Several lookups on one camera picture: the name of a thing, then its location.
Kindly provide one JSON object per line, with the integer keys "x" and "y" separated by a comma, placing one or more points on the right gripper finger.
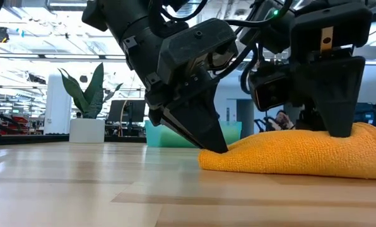
{"x": 311, "y": 119}
{"x": 336, "y": 94}

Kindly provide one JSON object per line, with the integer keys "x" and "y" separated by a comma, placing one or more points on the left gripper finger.
{"x": 158, "y": 119}
{"x": 200, "y": 123}

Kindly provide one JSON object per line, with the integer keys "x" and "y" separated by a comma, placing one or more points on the orange microfiber towel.
{"x": 301, "y": 154}

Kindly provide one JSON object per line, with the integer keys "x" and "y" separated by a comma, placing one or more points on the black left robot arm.
{"x": 128, "y": 25}

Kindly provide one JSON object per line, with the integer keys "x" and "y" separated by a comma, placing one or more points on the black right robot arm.
{"x": 270, "y": 28}

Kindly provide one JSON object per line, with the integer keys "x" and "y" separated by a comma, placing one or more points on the teal translucent plastic basket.
{"x": 153, "y": 134}

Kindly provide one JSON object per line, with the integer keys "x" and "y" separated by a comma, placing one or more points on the person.
{"x": 282, "y": 119}

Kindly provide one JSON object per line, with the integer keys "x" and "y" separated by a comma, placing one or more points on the dark background monitor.
{"x": 126, "y": 110}

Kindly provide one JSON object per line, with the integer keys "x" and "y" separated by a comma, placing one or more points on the dark background workstation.
{"x": 369, "y": 115}

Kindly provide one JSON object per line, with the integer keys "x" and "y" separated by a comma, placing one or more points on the artificial plant in white pot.
{"x": 90, "y": 94}

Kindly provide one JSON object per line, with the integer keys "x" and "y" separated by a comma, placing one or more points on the white structural column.
{"x": 57, "y": 107}

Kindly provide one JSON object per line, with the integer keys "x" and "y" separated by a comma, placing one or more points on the long ceiling light strip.
{"x": 65, "y": 56}

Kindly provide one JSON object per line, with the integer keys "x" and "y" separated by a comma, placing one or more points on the red and black equipment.
{"x": 14, "y": 121}

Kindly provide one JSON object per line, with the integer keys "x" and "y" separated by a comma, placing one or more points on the black ceiling-hung device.
{"x": 0, "y": 34}

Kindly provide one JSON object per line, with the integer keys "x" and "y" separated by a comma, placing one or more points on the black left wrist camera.
{"x": 222, "y": 56}

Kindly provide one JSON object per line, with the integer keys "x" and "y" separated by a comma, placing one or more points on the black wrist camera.
{"x": 222, "y": 56}
{"x": 270, "y": 88}

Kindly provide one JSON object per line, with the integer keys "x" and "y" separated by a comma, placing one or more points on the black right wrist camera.
{"x": 270, "y": 88}

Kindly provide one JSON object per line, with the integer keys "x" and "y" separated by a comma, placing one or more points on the black aluminium table frame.
{"x": 33, "y": 139}

